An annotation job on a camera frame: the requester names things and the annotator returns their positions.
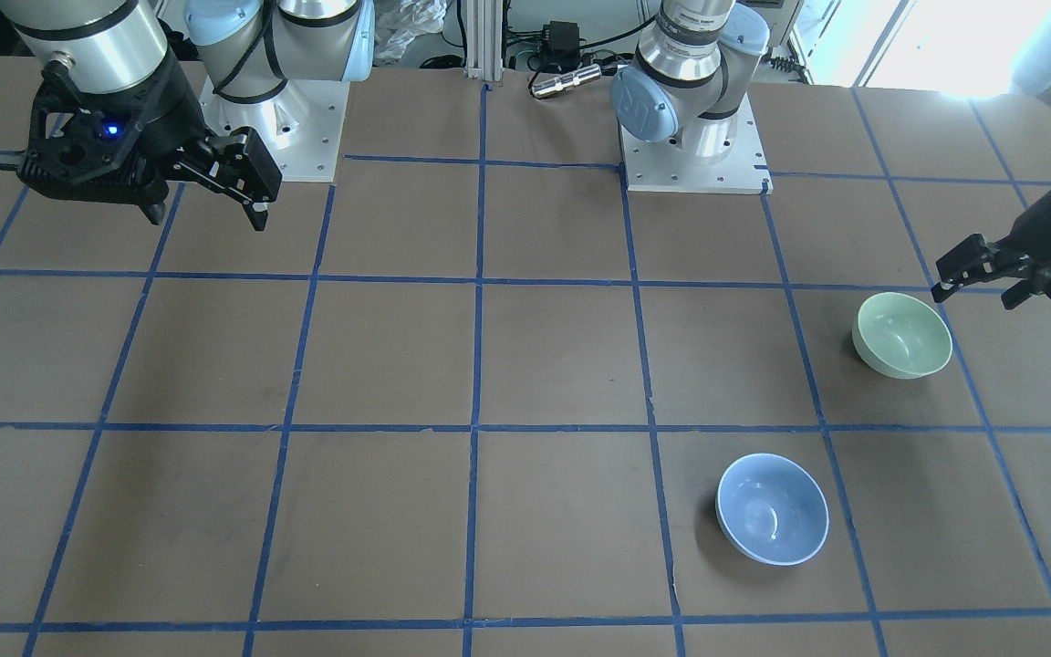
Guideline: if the blue bowl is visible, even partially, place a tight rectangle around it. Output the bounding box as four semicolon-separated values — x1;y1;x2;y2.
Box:
714;453;831;568

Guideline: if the silver metal cylinder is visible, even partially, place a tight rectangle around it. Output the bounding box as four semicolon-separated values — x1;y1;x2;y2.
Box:
528;64;602;100

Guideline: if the white crumpled cloth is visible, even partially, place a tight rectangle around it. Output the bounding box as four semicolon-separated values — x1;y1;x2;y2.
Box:
374;1;450;66

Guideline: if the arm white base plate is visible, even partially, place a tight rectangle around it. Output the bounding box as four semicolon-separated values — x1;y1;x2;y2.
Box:
619;96;775;196
199;79;351;183

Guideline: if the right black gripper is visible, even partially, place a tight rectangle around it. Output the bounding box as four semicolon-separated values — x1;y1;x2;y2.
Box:
18;56;283;232

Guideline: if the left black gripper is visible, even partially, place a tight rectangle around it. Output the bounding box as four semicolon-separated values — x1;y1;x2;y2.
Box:
931;190;1051;310

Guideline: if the green bowl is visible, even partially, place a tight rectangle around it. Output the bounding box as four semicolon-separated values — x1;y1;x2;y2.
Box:
851;292;954;379

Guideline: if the aluminium frame post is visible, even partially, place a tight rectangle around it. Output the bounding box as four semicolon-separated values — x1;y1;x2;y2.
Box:
455;1;504;87

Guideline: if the black power adapter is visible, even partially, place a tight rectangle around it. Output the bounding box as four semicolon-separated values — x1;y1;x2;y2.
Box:
539;20;581;59

